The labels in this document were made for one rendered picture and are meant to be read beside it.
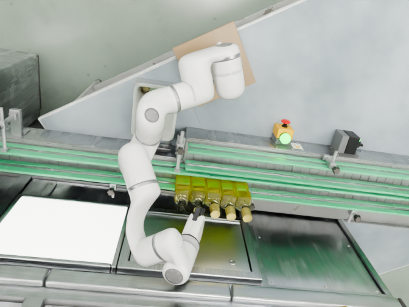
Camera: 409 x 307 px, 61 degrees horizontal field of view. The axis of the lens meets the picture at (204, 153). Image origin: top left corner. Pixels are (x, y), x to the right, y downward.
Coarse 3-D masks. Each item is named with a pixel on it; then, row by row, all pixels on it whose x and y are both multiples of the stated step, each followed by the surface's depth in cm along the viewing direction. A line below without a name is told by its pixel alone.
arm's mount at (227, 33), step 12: (228, 24) 130; (204, 36) 131; (216, 36) 131; (228, 36) 131; (180, 48) 133; (192, 48) 133; (204, 48) 133; (240, 48) 134; (252, 72) 138; (216, 96) 141
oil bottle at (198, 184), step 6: (192, 180) 132; (198, 180) 133; (204, 180) 134; (192, 186) 128; (198, 186) 129; (204, 186) 129; (192, 192) 125; (198, 192) 125; (204, 192) 126; (192, 198) 125; (204, 198) 125; (192, 204) 126
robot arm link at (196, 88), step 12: (216, 48) 104; (228, 48) 104; (180, 60) 103; (192, 60) 101; (204, 60) 101; (216, 60) 104; (180, 72) 104; (192, 72) 101; (204, 72) 102; (180, 84) 104; (192, 84) 103; (204, 84) 104; (180, 96) 102; (192, 96) 104; (204, 96) 105
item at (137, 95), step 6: (138, 84) 131; (144, 84) 131; (150, 84) 132; (138, 90) 135; (150, 90) 139; (138, 96) 137; (138, 102) 139; (132, 114) 136; (168, 114) 144; (174, 114) 137; (132, 120) 137; (168, 120) 145; (174, 120) 138; (132, 126) 138; (168, 126) 146; (174, 126) 139; (132, 132) 139; (168, 132) 146; (174, 132) 140; (162, 138) 141; (168, 138) 141
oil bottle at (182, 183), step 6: (180, 180) 132; (186, 180) 132; (180, 186) 128; (186, 186) 128; (174, 192) 132; (180, 192) 124; (186, 192) 125; (174, 198) 126; (186, 198) 124; (186, 204) 126
